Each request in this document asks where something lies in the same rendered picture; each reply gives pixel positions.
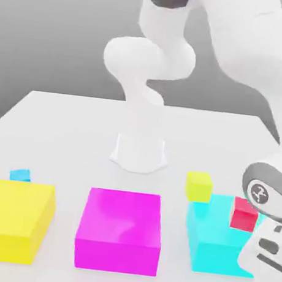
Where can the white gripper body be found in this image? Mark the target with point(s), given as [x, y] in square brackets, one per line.
[264, 272]

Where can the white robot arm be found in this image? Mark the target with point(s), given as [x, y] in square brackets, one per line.
[251, 40]

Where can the small red cube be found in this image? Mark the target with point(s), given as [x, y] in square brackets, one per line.
[243, 219]

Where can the small yellow cube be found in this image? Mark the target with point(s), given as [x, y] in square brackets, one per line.
[198, 187]

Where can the small blue cube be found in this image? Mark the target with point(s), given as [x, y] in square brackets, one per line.
[19, 175]

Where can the large cyan box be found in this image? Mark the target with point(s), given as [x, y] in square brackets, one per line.
[209, 235]

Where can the large magenta box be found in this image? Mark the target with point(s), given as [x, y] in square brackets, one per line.
[119, 232]

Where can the large yellow box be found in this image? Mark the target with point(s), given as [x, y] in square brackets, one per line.
[6, 217]

